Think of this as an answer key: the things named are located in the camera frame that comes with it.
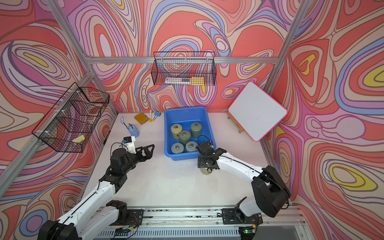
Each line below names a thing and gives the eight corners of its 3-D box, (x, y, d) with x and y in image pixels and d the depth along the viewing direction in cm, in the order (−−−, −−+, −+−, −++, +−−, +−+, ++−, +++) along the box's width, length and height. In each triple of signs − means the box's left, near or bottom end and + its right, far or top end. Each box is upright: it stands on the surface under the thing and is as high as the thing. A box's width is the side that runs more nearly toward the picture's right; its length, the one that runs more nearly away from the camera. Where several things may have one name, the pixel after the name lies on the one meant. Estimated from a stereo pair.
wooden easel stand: (239, 133, 108) (241, 129, 105) (226, 117, 119) (227, 112, 116) (242, 133, 109) (243, 128, 105) (228, 116, 120) (229, 112, 116)
